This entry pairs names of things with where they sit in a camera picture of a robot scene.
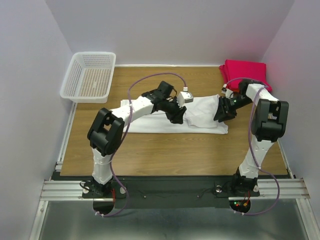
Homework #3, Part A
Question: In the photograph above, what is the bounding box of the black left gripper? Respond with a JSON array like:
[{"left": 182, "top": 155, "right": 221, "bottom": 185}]
[{"left": 161, "top": 96, "right": 187, "bottom": 125}]

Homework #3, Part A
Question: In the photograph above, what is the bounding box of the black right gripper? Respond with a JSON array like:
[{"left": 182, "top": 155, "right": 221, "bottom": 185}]
[{"left": 213, "top": 94, "right": 253, "bottom": 122}]

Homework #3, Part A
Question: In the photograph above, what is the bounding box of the white t-shirt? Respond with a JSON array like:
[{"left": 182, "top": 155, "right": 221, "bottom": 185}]
[{"left": 128, "top": 94, "right": 229, "bottom": 135}]

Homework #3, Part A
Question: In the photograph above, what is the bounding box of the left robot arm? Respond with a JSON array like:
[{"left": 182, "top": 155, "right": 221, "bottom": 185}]
[{"left": 80, "top": 81, "right": 193, "bottom": 197}]

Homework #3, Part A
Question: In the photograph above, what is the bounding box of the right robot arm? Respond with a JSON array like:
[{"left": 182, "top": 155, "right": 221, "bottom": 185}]
[{"left": 214, "top": 78, "right": 289, "bottom": 195}]

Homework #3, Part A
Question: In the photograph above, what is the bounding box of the folded red t-shirt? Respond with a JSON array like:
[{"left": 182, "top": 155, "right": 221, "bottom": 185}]
[{"left": 219, "top": 59, "right": 273, "bottom": 92}]

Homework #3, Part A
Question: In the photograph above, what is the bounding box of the white plastic basket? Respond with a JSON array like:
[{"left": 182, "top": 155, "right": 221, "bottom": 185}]
[{"left": 60, "top": 51, "right": 116, "bottom": 104}]

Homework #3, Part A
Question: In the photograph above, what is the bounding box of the circuit board with leds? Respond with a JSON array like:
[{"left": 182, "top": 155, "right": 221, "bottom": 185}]
[{"left": 232, "top": 200, "right": 251, "bottom": 210}]

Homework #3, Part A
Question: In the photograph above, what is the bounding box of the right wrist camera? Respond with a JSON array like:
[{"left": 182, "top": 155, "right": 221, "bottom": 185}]
[{"left": 221, "top": 84, "right": 234, "bottom": 99}]

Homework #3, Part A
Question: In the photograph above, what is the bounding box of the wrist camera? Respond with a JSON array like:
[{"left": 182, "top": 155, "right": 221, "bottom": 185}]
[
  {"left": 177, "top": 91, "right": 194, "bottom": 107},
  {"left": 221, "top": 84, "right": 234, "bottom": 99}
]

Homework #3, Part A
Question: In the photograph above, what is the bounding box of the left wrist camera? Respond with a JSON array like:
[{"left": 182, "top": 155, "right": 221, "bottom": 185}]
[{"left": 177, "top": 91, "right": 194, "bottom": 107}]

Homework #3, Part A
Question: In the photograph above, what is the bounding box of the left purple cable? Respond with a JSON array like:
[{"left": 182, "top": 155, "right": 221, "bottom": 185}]
[{"left": 94, "top": 72, "right": 190, "bottom": 218}]

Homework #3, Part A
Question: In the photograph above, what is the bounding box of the purple cable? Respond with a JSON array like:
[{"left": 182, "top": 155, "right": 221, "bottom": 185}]
[
  {"left": 94, "top": 72, "right": 190, "bottom": 218},
  {"left": 221, "top": 77, "right": 280, "bottom": 216}
]

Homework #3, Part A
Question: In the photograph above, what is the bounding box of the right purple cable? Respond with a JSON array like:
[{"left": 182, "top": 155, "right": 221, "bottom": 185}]
[{"left": 221, "top": 77, "right": 280, "bottom": 216}]

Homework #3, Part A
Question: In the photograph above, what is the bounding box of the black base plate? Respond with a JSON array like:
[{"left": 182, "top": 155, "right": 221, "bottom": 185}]
[{"left": 43, "top": 175, "right": 259, "bottom": 217}]

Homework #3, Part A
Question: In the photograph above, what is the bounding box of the aluminium rail frame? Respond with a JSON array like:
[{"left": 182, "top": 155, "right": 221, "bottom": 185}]
[{"left": 31, "top": 103, "right": 320, "bottom": 240}]

